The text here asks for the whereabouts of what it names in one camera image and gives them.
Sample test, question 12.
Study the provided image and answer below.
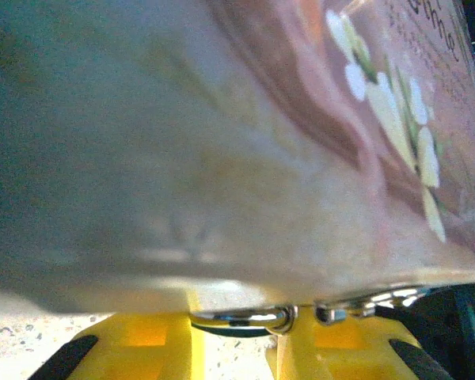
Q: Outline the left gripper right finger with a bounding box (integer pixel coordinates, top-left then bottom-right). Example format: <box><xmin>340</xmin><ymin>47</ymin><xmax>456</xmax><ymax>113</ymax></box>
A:
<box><xmin>264</xmin><ymin>306</ymin><xmax>457</xmax><ymax>380</ymax></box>

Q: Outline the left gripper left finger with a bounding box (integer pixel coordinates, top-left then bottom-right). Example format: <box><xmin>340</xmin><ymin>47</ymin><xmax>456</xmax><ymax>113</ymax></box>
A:
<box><xmin>29</xmin><ymin>312</ymin><xmax>206</xmax><ymax>380</ymax></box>

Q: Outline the pink illustrated tin box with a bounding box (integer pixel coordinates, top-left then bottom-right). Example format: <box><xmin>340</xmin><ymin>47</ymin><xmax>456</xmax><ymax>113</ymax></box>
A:
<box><xmin>0</xmin><ymin>0</ymin><xmax>475</xmax><ymax>316</ymax></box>

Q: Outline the silver metal hasp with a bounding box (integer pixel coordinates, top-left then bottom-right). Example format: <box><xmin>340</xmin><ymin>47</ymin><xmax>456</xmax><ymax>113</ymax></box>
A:
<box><xmin>313</xmin><ymin>285</ymin><xmax>435</xmax><ymax>325</ymax></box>

